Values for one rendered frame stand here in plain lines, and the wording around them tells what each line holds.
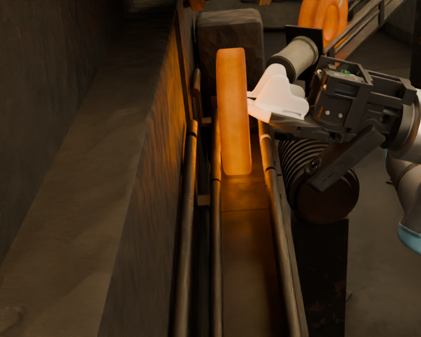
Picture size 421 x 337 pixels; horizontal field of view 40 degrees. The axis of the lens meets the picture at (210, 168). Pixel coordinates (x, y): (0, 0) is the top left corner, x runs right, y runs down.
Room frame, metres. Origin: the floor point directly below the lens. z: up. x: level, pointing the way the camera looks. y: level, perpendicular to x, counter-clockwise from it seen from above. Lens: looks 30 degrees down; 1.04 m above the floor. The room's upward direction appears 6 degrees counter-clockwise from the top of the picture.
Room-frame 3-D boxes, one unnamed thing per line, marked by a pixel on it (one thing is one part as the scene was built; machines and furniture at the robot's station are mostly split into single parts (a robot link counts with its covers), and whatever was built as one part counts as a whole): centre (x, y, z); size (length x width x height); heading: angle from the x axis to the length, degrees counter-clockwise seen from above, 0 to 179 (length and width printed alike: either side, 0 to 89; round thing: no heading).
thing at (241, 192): (0.65, -0.04, 0.66); 0.19 x 0.07 x 0.01; 176
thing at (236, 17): (0.86, -0.05, 0.68); 0.11 x 0.08 x 0.24; 86
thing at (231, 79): (0.65, -0.04, 0.74); 0.16 x 0.03 x 0.16; 175
